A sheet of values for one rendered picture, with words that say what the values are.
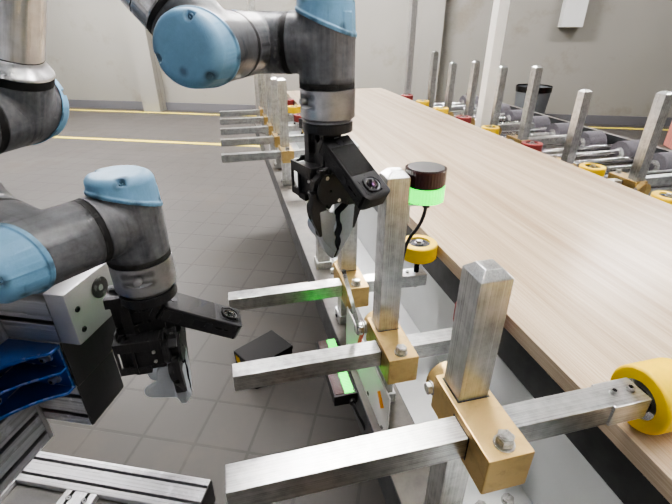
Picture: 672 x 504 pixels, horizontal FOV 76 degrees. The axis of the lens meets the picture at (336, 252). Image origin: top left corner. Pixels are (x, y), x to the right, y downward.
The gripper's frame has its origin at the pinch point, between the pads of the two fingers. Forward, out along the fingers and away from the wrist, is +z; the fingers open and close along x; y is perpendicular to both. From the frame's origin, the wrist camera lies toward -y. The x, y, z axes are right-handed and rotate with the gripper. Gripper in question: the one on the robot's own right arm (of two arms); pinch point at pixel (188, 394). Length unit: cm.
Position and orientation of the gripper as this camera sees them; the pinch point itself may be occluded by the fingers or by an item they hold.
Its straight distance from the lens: 72.9
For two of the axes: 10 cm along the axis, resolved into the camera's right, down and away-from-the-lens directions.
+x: 2.4, 4.6, -8.5
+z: 0.0, 8.8, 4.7
